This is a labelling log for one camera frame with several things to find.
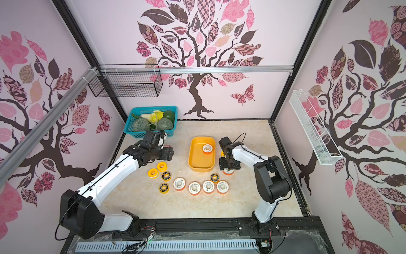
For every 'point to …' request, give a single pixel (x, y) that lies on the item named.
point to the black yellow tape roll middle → (166, 175)
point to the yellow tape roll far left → (153, 173)
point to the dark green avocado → (169, 114)
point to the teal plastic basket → (128, 129)
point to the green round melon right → (164, 124)
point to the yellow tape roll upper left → (162, 166)
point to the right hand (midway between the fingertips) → (228, 168)
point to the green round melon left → (141, 125)
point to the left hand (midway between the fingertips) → (165, 154)
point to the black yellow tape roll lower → (164, 188)
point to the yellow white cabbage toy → (156, 116)
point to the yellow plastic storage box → (198, 161)
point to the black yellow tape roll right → (214, 178)
